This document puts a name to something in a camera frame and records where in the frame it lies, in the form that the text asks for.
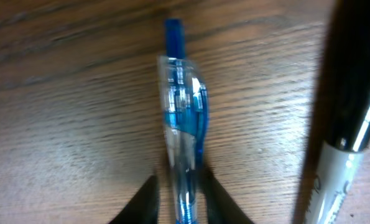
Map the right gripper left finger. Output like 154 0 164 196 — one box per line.
109 175 159 224

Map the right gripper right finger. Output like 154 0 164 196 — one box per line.
201 167 254 224

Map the blue ballpoint pen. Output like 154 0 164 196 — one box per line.
158 18 208 224

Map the black and white marker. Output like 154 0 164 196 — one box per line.
303 0 370 223

